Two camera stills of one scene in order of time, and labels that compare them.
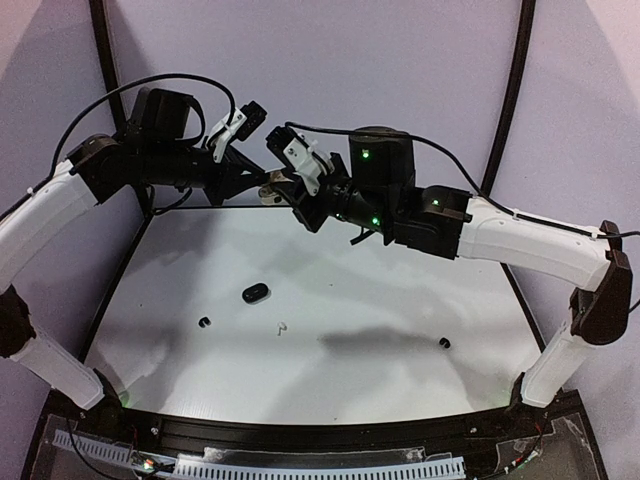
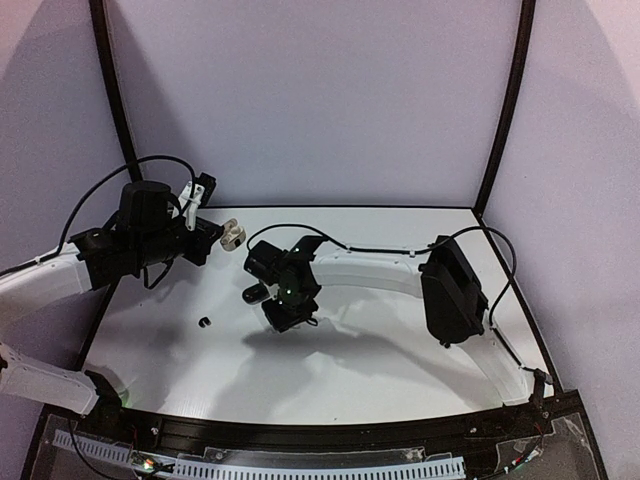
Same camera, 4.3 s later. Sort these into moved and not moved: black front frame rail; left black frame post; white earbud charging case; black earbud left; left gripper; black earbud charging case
Moved: left gripper; white earbud charging case
Not moved: black front frame rail; black earbud charging case; left black frame post; black earbud left
